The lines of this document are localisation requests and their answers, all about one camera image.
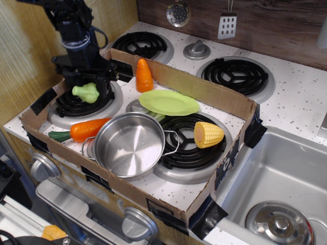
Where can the steel pot lid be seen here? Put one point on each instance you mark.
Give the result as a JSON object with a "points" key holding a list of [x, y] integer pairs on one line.
{"points": [[280, 223]]}

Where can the orange toy carrot tip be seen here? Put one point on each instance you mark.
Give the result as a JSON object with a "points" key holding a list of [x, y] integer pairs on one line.
{"points": [[144, 80]]}

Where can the silver right oven knob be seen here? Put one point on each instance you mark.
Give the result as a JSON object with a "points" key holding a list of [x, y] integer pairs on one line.
{"points": [[137, 226]]}

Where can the silver center stove knob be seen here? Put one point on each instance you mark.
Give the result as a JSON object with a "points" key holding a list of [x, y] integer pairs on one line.
{"points": [[135, 106]]}

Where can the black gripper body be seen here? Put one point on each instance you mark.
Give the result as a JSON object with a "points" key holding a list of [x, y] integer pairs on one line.
{"points": [[87, 60]]}

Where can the hanging silver spatula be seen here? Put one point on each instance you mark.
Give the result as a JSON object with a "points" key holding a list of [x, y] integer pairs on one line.
{"points": [[228, 23]]}

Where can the silver oven door handle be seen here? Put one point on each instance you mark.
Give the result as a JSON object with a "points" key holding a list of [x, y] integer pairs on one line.
{"points": [[100, 224]]}

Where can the stove burner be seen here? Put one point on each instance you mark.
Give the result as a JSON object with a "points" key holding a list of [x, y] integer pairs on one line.
{"points": [[244, 75], [190, 164], [146, 45], [69, 109]]}

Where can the back right stove burner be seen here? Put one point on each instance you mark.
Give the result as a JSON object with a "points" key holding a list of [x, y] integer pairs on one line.
{"points": [[244, 75]]}

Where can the stainless steel pot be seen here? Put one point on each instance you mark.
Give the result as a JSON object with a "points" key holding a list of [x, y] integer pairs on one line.
{"points": [[129, 146]]}

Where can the silver left oven knob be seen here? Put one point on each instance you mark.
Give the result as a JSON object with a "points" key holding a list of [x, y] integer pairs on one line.
{"points": [[43, 168]]}

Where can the hanging silver strainer ladle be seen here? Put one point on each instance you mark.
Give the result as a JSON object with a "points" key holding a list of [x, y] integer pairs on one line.
{"points": [[178, 13]]}

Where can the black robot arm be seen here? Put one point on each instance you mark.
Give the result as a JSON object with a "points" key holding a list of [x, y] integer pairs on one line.
{"points": [[73, 20]]}

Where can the grey faucet base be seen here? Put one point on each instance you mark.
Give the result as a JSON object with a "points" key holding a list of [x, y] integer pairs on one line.
{"points": [[321, 41]]}

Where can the yellow toy corn cob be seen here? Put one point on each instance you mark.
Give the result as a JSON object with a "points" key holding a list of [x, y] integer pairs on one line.
{"points": [[207, 134]]}

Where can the silver sink basin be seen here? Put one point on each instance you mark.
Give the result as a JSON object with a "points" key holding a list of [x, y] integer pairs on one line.
{"points": [[281, 167]]}

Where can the silver oven knob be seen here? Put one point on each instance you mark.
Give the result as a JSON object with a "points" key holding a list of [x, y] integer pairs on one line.
{"points": [[43, 168], [137, 226]]}

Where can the silver top stove knob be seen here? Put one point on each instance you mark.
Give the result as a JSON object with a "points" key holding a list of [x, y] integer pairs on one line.
{"points": [[197, 51]]}

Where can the front left stove burner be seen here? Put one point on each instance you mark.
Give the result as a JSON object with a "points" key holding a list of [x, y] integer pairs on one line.
{"points": [[69, 109]]}

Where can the green toy broccoli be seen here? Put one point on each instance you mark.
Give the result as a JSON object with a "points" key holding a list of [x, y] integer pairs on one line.
{"points": [[87, 93]]}

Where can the front right stove burner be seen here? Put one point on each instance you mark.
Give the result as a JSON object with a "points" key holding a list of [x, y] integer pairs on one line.
{"points": [[190, 164]]}

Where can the cardboard fence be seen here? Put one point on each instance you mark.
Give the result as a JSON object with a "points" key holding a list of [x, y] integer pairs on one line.
{"points": [[187, 219]]}

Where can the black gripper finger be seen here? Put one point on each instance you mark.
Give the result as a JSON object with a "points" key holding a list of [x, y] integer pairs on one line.
{"points": [[103, 85], [73, 78]]}

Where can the back left stove burner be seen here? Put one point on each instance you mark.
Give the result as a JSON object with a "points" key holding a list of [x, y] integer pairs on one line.
{"points": [[146, 45]]}

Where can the silver stove knob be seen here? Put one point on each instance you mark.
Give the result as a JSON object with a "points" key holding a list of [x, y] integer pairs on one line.
{"points": [[197, 51], [135, 106]]}

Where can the orange yellow object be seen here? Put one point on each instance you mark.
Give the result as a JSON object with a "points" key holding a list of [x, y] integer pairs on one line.
{"points": [[52, 232]]}

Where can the light green plastic plate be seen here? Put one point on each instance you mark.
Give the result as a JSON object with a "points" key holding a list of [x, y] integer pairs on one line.
{"points": [[170, 103]]}

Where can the orange toy carrot with leaves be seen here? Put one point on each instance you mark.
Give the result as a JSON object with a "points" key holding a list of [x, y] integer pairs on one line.
{"points": [[80, 131]]}

